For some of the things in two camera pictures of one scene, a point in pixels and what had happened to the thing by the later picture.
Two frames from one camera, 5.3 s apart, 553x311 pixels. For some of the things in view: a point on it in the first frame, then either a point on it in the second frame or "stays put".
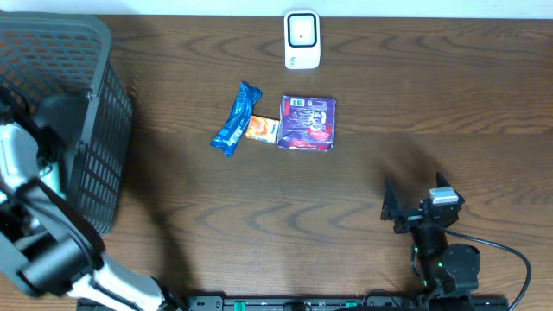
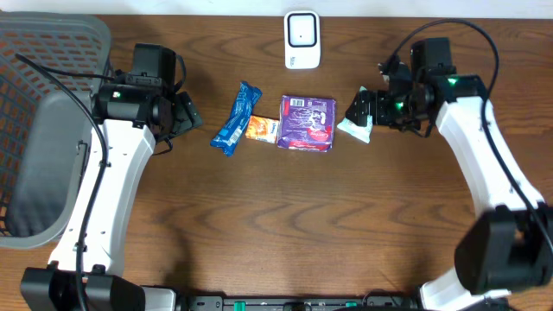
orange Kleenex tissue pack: x=263 y=129 stays put
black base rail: x=295 y=303 stays put
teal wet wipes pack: x=50 y=175 -> x=357 y=130
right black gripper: x=409 y=218 -> x=382 y=114
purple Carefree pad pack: x=307 y=123 stays put
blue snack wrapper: x=238 y=117 stays put
